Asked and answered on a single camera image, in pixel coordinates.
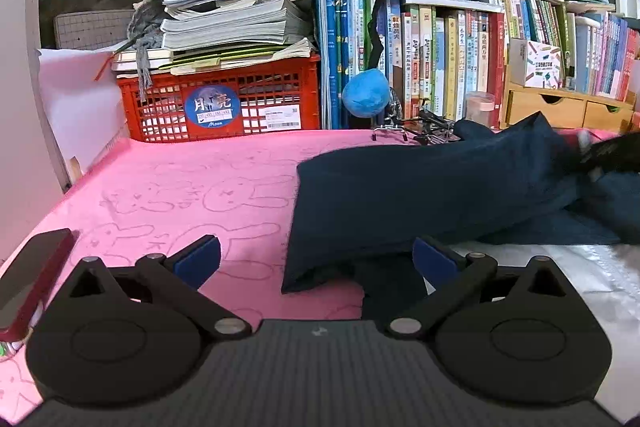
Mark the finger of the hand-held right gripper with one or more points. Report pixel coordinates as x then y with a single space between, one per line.
615 152

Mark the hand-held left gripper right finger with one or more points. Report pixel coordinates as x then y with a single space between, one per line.
432 259

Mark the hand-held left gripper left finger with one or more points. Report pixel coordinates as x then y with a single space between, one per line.
197 259

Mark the navy jacket with white stripes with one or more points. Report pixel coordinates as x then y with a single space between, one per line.
425 192

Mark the wooden drawer organizer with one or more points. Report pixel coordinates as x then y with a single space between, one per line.
560 104

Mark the pink bunny-print blanket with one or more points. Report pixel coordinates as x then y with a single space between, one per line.
175 187

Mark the white box with colourful print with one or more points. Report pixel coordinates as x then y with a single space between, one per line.
537 64

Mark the clear jar with pink lid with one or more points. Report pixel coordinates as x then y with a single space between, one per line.
479 109

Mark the red plastic crate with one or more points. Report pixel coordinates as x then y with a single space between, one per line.
160 97

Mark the dark phone with red case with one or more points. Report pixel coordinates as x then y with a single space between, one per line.
30 277

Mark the blue plush ball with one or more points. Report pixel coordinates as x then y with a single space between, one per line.
366 93

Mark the row of upright books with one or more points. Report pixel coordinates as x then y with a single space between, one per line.
450 57

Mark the white paper sheet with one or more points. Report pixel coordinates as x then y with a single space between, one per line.
80 107

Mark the stack of papers and booklets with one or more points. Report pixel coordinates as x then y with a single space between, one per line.
230 22

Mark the grey knitted cloth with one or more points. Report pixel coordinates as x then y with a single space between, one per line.
145 22

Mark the grey grid board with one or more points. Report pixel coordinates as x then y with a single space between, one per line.
90 29

